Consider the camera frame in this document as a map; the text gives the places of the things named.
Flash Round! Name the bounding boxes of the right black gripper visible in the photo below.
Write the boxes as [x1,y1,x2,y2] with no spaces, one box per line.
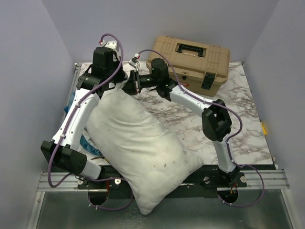
[117,71,159,98]

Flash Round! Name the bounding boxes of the white pillow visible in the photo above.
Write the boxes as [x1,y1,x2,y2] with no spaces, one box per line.
[86,89,203,215]

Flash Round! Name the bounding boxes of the white pillowcase blue trim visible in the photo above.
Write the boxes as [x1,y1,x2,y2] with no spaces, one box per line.
[64,91,103,158]

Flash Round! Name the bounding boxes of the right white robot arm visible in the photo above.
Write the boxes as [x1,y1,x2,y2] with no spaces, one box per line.
[123,57,238,187]

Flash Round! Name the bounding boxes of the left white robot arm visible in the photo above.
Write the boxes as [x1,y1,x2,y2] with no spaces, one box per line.
[41,41,126,188]

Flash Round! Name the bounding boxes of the tan plastic toolbox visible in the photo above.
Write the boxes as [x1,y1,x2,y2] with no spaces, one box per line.
[153,36,230,97]

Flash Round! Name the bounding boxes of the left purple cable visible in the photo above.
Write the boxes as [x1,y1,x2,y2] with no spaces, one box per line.
[47,34,134,211]

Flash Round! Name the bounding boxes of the purple cable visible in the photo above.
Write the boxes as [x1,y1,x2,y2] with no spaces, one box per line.
[47,34,134,211]
[137,49,266,208]

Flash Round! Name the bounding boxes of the yellow handled pliers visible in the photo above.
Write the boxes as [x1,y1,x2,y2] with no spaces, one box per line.
[91,155,105,160]

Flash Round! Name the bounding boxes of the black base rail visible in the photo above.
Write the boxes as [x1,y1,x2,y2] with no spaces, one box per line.
[77,165,249,203]

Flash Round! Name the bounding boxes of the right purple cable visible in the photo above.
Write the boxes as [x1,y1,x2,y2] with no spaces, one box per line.
[137,49,266,208]

